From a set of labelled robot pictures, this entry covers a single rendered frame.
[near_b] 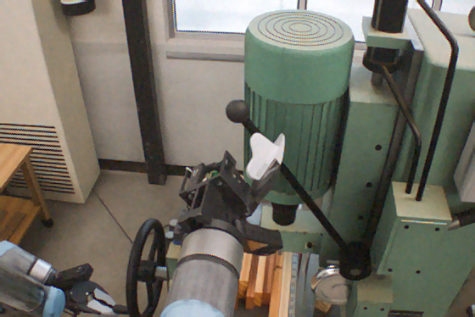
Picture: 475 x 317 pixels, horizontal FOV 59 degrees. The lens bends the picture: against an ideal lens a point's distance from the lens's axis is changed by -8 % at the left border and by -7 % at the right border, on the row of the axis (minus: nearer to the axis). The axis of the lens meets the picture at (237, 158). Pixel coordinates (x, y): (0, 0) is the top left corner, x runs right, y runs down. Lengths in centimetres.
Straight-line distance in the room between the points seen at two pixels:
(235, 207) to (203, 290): 16
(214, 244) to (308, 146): 30
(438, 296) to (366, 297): 23
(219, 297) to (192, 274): 4
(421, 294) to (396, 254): 27
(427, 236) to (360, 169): 16
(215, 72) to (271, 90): 155
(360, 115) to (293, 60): 15
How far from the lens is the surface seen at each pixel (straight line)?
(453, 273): 98
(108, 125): 260
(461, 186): 74
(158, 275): 121
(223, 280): 49
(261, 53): 68
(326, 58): 67
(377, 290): 89
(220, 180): 59
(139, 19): 212
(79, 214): 261
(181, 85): 231
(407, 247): 76
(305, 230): 97
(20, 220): 240
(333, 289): 94
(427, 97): 68
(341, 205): 85
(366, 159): 78
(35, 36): 211
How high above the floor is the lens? 179
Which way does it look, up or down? 39 degrees down
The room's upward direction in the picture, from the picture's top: straight up
